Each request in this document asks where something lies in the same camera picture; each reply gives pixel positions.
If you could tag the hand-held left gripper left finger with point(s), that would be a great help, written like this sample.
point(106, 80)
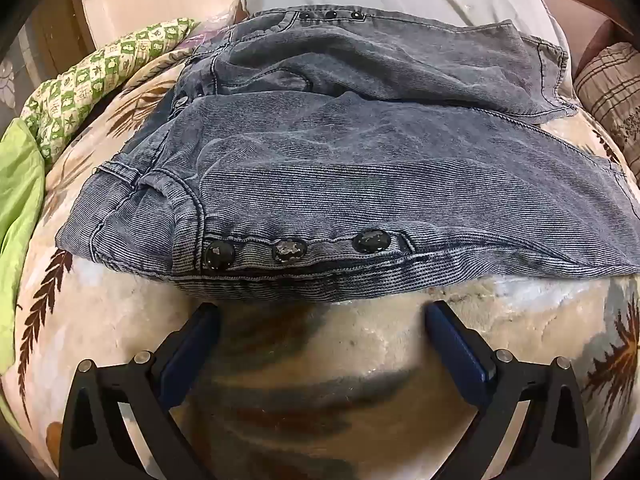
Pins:
point(192, 355)

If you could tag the lime green cloth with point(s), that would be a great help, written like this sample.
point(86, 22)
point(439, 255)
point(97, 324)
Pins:
point(17, 200)

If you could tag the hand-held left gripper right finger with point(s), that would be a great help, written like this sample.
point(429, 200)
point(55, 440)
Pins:
point(455, 355)

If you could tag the cream leaf-print blanket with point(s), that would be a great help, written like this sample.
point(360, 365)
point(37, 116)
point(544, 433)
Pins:
point(325, 410)

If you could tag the green checkered cloth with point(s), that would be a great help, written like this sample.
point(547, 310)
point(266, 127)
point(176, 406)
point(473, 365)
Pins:
point(100, 75)

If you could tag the brown pillow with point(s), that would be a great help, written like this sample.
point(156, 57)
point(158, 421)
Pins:
point(575, 15)

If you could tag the wooden cabinet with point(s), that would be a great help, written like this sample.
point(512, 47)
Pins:
point(50, 35)

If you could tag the beige plaid pillow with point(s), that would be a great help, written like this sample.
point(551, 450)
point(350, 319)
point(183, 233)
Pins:
point(615, 90)

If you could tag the grey-blue denim pants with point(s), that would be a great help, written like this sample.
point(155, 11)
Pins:
point(325, 170)

